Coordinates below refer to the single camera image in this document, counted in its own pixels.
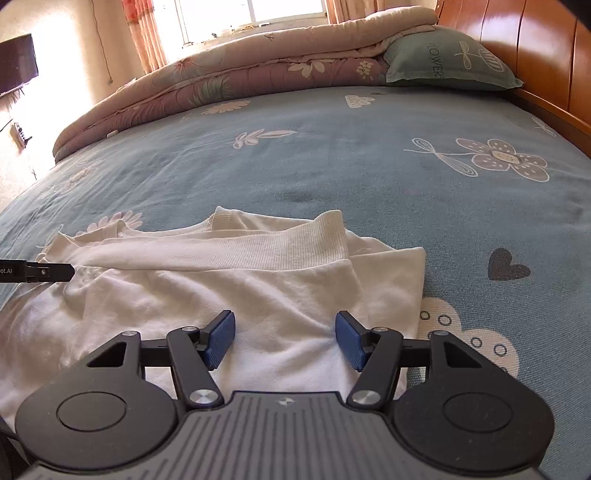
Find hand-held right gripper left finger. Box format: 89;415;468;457
85;310;237;409

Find white printed sweatshirt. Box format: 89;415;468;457
0;206;426;430

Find pink patterned curtain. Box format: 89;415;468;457
121;0;168;73
325;0;365;25

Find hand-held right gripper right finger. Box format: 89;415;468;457
335;310;483;409

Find window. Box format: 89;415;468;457
154;0;329;47

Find wall television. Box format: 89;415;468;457
0;33;40;97

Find wooden headboard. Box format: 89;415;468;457
436;0;591;160

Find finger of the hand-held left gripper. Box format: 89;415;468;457
24;262;76;282

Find folded pink floral quilt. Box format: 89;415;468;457
52;6;439;162

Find blue floral bed sheet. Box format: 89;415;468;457
0;85;591;480

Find green floral pillow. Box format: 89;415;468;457
382;25;525;90

